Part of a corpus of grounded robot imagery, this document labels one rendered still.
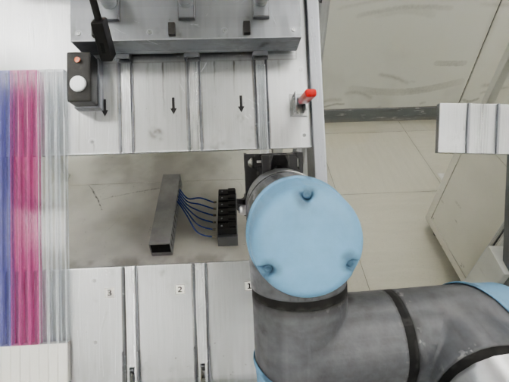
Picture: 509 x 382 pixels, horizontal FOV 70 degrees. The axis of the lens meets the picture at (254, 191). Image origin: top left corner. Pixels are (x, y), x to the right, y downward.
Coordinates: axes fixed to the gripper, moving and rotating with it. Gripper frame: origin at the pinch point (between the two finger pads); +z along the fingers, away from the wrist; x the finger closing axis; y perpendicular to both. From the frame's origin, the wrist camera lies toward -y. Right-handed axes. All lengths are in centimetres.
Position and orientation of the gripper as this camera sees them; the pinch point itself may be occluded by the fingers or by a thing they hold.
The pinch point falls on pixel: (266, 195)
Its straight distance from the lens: 57.9
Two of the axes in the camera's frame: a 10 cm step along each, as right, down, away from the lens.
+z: -0.5, -1.3, 9.9
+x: -10.0, 0.4, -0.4
